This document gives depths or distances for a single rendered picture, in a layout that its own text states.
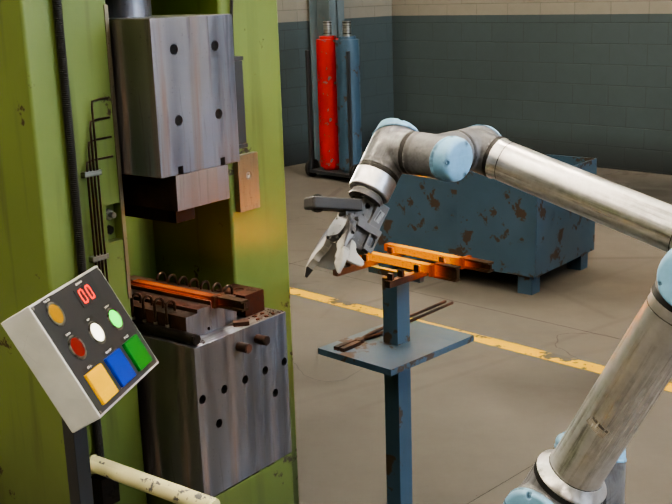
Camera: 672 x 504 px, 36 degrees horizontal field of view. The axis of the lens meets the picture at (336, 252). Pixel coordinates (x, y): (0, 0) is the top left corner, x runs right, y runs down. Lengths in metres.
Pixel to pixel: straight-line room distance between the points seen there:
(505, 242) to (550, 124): 4.80
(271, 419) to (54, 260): 0.83
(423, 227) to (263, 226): 3.48
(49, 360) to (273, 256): 1.18
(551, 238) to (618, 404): 4.45
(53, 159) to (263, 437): 1.02
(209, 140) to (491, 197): 3.70
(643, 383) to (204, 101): 1.40
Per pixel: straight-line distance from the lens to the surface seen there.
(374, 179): 2.12
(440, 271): 3.08
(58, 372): 2.28
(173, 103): 2.71
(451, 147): 2.08
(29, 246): 2.71
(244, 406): 2.98
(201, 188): 2.80
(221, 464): 2.96
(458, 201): 6.45
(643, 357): 1.95
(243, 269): 3.18
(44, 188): 2.64
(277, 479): 3.18
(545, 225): 6.32
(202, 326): 2.87
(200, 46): 2.78
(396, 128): 2.17
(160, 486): 2.69
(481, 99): 11.51
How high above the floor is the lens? 1.82
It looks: 14 degrees down
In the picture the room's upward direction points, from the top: 2 degrees counter-clockwise
